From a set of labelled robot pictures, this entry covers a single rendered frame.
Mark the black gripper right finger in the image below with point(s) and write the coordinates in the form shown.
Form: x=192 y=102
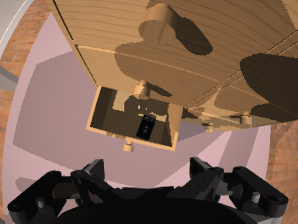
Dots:
x=260 y=200

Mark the small brown chest of drawers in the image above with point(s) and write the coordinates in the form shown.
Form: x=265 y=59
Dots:
x=288 y=41

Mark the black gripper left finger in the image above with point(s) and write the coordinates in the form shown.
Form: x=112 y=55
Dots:
x=38 y=205

